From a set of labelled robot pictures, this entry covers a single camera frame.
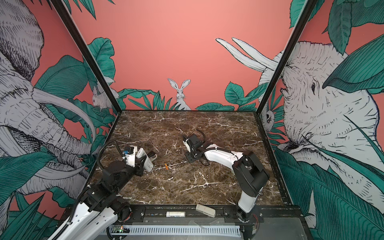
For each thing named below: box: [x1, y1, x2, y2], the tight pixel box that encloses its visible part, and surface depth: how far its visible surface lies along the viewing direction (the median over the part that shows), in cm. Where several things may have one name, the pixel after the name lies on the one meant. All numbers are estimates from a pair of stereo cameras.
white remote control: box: [136, 147, 154, 173], surface depth 73 cm
